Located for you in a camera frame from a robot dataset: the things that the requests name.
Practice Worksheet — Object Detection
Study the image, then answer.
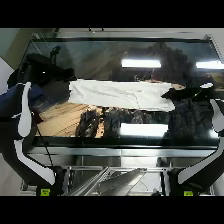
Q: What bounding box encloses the silver frame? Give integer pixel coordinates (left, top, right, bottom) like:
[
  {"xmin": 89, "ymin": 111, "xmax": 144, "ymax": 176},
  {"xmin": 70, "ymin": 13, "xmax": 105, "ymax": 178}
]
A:
[{"xmin": 19, "ymin": 30, "xmax": 222, "ymax": 197}]

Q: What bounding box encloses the white garment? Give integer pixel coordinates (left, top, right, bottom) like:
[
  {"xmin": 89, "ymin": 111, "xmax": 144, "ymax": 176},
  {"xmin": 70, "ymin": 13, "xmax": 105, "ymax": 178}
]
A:
[{"xmin": 68, "ymin": 78, "xmax": 176, "ymax": 113}]

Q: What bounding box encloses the blue garment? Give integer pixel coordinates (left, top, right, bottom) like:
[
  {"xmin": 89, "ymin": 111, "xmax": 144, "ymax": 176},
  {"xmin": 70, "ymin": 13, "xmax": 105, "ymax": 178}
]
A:
[{"xmin": 0, "ymin": 83, "xmax": 45, "ymax": 118}]

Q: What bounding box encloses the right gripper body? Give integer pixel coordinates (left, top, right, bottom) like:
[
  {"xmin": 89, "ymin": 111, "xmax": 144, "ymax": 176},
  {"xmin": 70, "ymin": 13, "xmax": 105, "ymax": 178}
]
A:
[{"xmin": 161, "ymin": 87, "xmax": 189, "ymax": 101}]

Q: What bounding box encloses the black cable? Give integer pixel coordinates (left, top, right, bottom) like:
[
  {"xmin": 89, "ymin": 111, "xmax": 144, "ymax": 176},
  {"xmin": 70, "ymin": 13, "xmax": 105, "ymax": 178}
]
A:
[{"xmin": 33, "ymin": 121, "xmax": 56, "ymax": 169}]

